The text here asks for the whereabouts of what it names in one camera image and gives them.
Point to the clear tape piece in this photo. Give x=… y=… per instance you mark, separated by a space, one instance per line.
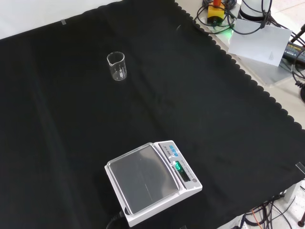
x=300 y=167
x=63 y=22
x=178 y=27

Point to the white electronic balance steel pan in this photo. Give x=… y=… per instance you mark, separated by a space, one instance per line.
x=145 y=176

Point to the black power adapter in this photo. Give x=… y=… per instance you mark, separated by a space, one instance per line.
x=294 y=51

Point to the clear glass beaker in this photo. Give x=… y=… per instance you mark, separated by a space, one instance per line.
x=117 y=69

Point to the white table leg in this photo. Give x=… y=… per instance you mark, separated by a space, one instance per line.
x=291 y=192

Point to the yellow stop button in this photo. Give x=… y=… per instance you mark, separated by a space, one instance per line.
x=215 y=14

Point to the black bench cloth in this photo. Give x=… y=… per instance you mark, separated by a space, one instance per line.
x=71 y=131

